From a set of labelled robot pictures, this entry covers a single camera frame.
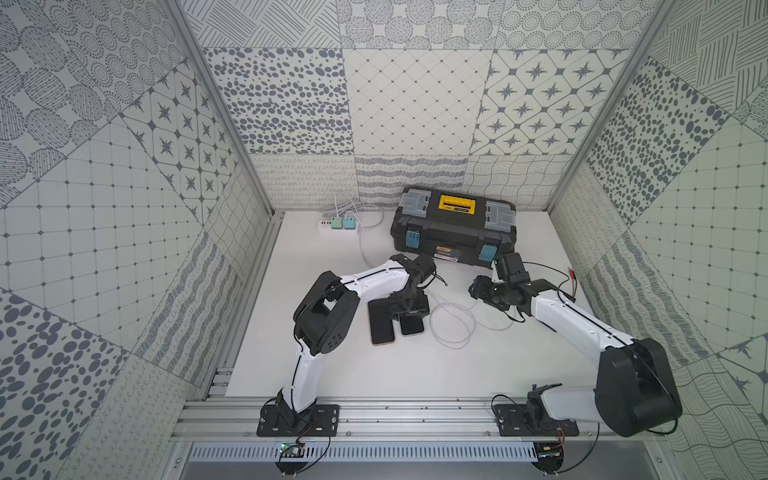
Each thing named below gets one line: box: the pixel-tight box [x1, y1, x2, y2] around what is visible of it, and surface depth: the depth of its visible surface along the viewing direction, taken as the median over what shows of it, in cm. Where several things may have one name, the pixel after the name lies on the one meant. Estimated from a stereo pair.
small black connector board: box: [568, 267, 577, 303], surface depth 102 cm
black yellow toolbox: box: [390, 187, 518, 268], surface depth 98 cm
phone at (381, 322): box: [368, 298, 395, 344], surface depth 92 cm
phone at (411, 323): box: [400, 314, 424, 335], surface depth 90 cm
